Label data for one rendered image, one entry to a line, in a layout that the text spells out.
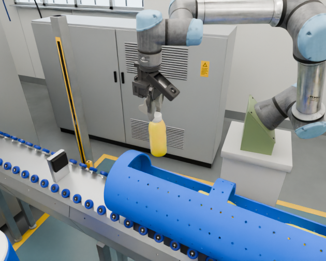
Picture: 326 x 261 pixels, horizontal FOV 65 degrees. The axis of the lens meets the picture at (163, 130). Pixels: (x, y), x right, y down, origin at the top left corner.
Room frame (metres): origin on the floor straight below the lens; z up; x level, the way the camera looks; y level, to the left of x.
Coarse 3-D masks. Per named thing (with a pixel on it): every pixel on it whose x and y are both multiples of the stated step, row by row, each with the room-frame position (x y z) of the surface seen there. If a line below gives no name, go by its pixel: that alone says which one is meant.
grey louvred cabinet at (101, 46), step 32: (96, 32) 2.67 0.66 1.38; (128, 32) 2.53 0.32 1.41; (224, 32) 2.33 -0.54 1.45; (96, 64) 2.69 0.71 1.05; (128, 64) 2.54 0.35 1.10; (192, 64) 2.29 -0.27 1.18; (224, 64) 2.20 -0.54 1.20; (64, 96) 2.90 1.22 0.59; (96, 96) 2.71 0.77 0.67; (128, 96) 2.55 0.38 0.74; (192, 96) 2.28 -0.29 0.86; (224, 96) 2.44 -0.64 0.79; (64, 128) 3.00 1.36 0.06; (96, 128) 2.74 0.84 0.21; (128, 128) 2.57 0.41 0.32; (192, 128) 2.27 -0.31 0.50; (192, 160) 2.30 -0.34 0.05
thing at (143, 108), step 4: (144, 100) 0.80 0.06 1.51; (144, 104) 0.80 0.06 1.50; (152, 104) 0.78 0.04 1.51; (140, 108) 0.81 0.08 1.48; (144, 108) 0.80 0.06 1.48; (152, 108) 0.78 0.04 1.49; (144, 112) 0.80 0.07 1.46; (148, 112) 0.78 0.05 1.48; (152, 112) 0.78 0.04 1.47; (148, 116) 0.79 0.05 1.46; (152, 116) 0.79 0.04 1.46; (152, 120) 0.80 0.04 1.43
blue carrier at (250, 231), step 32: (128, 160) 0.82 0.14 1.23; (128, 192) 0.70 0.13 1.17; (160, 192) 0.67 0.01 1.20; (192, 192) 0.65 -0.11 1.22; (224, 192) 0.64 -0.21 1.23; (160, 224) 0.61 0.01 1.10; (192, 224) 0.57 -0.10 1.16; (224, 224) 0.54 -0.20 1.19; (256, 224) 0.52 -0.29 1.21; (320, 224) 0.61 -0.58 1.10; (224, 256) 0.50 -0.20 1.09; (256, 256) 0.46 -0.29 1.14; (288, 256) 0.44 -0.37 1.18; (320, 256) 0.42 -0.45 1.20
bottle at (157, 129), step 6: (162, 120) 0.82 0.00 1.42; (150, 126) 0.81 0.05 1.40; (156, 126) 0.80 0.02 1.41; (162, 126) 0.80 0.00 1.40; (150, 132) 0.80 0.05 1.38; (156, 132) 0.79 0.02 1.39; (162, 132) 0.80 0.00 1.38; (150, 138) 0.81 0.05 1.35; (156, 138) 0.80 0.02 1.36; (162, 138) 0.80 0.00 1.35; (150, 144) 0.82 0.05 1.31; (156, 144) 0.80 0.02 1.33; (162, 144) 0.80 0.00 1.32; (156, 150) 0.80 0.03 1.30; (162, 150) 0.81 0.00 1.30; (156, 156) 0.81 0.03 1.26
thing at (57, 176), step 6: (60, 150) 1.10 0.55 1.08; (54, 156) 1.04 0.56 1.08; (60, 156) 1.05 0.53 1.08; (66, 156) 1.08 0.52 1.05; (48, 162) 1.02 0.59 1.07; (54, 162) 1.02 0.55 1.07; (60, 162) 1.04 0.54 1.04; (66, 162) 1.07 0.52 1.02; (54, 168) 1.01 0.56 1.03; (60, 168) 1.03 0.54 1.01; (66, 168) 1.08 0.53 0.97; (54, 174) 1.02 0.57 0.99; (60, 174) 1.04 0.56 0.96; (66, 174) 1.08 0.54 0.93; (54, 180) 1.01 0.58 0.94
